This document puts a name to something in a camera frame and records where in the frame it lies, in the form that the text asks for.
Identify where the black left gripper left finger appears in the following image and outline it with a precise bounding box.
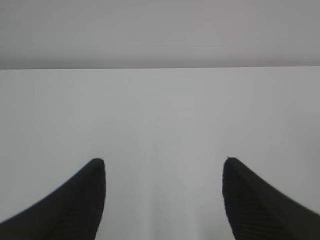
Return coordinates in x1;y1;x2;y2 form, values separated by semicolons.
0;158;106;240

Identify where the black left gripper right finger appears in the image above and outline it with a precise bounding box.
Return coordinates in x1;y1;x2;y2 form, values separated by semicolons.
222;157;320;240

